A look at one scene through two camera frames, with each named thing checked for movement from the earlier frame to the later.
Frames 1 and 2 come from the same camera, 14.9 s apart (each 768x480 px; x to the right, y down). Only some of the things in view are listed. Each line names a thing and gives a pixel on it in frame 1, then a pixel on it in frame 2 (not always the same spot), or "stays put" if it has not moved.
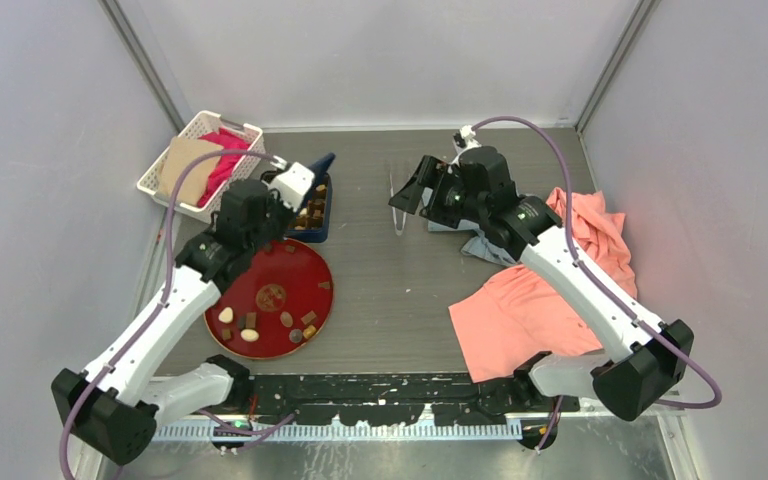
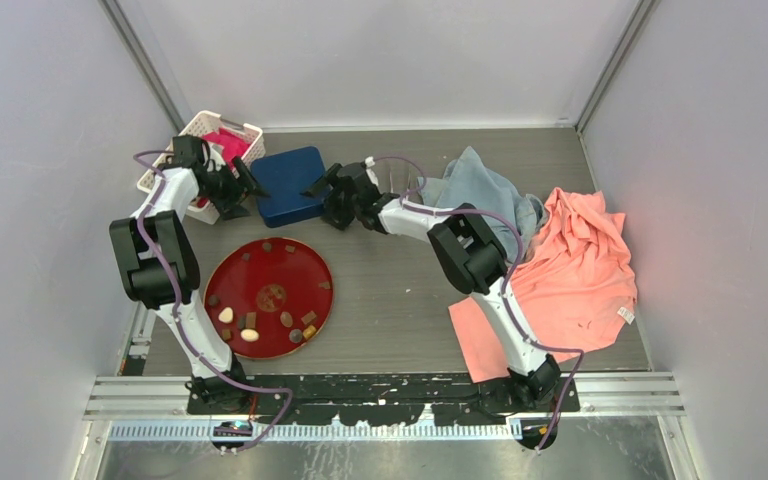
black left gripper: (287, 212) → (232, 206)
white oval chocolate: (249, 335) stays put
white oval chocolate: (226, 315) stays put
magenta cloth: (226, 164) stays put
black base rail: (387, 399) stays put
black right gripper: (431, 172) → (335, 217)
